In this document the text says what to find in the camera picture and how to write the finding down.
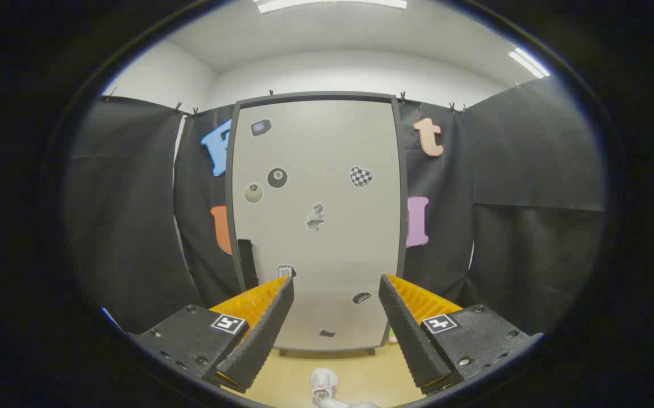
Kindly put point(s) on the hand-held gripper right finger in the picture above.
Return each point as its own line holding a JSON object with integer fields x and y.
{"x": 412, "y": 334}

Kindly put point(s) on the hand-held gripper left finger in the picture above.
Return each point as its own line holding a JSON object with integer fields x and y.
{"x": 264, "y": 334}

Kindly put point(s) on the white shoe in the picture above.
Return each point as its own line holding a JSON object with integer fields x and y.
{"x": 323, "y": 384}

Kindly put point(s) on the grey shoe cabinet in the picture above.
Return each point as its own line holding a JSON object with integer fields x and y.
{"x": 403, "y": 215}

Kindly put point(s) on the light grey shoe cabinet door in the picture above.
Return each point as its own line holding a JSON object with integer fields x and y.
{"x": 327, "y": 158}

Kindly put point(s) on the pink and green plush toy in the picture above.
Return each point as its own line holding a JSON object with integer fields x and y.
{"x": 393, "y": 336}

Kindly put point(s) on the black backdrop cloth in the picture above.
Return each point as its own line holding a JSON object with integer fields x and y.
{"x": 531, "y": 170}

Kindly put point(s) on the double ceiling light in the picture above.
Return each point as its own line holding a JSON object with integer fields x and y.
{"x": 528, "y": 62}

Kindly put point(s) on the long ceiling light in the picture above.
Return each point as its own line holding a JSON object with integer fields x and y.
{"x": 327, "y": 4}

